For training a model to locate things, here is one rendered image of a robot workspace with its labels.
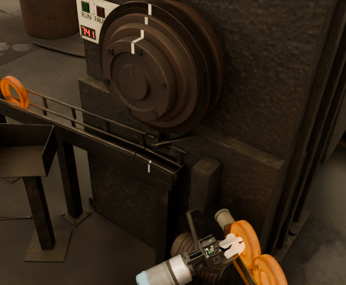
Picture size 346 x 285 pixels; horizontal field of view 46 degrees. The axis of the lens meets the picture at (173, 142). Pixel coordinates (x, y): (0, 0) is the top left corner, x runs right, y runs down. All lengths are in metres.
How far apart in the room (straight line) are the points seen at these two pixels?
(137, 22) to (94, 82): 0.57
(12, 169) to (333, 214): 1.78
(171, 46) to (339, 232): 1.63
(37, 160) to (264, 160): 0.98
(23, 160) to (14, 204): 0.71
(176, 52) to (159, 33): 0.08
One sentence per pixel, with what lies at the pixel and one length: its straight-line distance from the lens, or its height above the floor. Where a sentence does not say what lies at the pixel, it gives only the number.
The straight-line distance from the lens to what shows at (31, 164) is 1.86.
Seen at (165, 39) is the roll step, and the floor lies 1.27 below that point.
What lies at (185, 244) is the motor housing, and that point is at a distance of 1.59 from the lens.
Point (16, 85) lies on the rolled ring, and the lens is 2.16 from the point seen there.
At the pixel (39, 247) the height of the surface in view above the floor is 0.01.
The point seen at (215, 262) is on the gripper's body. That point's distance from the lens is 1.36.
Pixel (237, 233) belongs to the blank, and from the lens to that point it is 1.39.
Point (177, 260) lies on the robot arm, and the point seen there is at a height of 0.71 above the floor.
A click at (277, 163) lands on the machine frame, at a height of 0.87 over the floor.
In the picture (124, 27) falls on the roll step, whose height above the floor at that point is 1.26.
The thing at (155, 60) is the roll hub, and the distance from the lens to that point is 1.24.
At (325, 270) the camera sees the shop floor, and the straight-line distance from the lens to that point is 2.34.
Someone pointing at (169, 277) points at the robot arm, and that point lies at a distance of 1.32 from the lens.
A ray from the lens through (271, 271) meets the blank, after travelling 1.25.
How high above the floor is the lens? 1.80
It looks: 39 degrees down
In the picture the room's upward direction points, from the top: 3 degrees clockwise
